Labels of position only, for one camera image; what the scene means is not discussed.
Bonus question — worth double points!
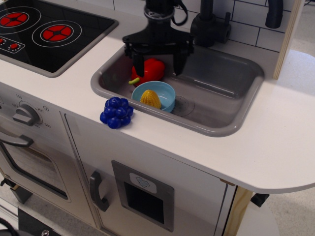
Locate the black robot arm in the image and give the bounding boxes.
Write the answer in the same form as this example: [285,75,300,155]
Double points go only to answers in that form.
[123,0,194,76]

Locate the white oven door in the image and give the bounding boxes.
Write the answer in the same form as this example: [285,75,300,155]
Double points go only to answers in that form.
[0,117,96,227]

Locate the blue toy grapes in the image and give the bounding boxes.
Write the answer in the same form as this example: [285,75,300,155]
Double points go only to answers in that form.
[99,96,133,129]

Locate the white cabinet door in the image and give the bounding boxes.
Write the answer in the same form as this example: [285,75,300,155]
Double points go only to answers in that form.
[65,114,227,236]

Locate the black toy stovetop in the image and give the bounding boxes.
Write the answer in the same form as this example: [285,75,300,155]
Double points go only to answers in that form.
[0,0,119,78]

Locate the grey oven knob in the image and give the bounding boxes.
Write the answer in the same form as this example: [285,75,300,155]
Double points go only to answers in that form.
[12,104,40,126]

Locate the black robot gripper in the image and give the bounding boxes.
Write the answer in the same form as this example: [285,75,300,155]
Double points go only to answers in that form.
[123,7,193,76]

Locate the grey toy sink basin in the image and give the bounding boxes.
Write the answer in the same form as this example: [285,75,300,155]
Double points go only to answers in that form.
[91,46,264,137]

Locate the dark grey toy faucet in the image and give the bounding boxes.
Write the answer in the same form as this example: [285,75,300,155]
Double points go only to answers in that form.
[190,0,284,47]

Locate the grey ice dispenser panel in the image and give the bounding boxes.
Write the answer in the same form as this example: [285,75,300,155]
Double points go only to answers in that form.
[112,160,175,232]

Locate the light blue bowl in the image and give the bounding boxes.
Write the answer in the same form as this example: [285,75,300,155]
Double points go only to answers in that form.
[131,81,176,113]

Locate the grey cabinet door handle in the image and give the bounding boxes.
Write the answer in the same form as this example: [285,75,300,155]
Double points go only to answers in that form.
[89,171,109,212]

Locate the yellow toy corn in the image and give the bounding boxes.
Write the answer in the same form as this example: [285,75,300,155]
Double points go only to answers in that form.
[140,89,161,109]

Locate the red toy bell pepper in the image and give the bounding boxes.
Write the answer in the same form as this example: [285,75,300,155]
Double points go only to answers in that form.
[128,58,165,87]

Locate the grey oven door handle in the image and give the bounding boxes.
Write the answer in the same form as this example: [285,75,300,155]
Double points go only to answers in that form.
[0,132,34,148]

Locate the wooden side post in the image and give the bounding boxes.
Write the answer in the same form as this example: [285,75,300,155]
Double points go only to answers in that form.
[272,0,305,80]

